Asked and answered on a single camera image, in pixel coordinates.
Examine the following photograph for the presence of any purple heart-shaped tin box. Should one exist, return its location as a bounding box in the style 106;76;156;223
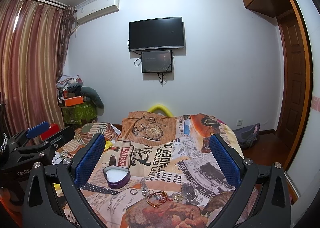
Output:
103;166;131;190

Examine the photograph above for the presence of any red cord bracelet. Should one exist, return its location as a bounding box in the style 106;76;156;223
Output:
146;191;173;209

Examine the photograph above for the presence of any red book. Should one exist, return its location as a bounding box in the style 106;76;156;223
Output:
40;123;60;141

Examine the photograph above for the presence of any green patterned storage box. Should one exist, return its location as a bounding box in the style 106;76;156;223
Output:
61;102;97;125

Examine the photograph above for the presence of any orange box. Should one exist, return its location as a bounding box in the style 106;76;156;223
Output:
61;96;84;107

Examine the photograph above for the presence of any grey pillow on pile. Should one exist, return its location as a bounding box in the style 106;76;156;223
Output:
80;87;104;109

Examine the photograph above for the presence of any newspaper print bed cover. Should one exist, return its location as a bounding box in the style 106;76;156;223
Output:
53;112;241;227

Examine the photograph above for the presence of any dark bag on floor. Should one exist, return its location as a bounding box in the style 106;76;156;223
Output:
233;123;260;149

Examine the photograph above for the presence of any yellow round object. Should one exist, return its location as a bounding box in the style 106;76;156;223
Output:
148;104;174;117

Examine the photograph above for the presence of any striped pink curtain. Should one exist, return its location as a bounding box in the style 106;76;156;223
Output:
1;0;74;133

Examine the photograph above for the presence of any brown wooden door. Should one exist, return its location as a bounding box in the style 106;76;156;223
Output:
276;10;312;169

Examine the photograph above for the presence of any white air conditioner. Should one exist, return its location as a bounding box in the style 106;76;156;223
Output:
76;0;120;25

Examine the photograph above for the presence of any silver chain jewelry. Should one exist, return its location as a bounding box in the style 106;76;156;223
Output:
140;180;150;198

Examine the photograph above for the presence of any white wall socket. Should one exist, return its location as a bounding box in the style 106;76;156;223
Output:
236;119;243;126

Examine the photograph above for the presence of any small black wall monitor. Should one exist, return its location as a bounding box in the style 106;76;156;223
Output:
141;50;173;74

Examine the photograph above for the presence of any black wall television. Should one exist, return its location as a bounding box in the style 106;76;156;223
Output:
129;17;185;51

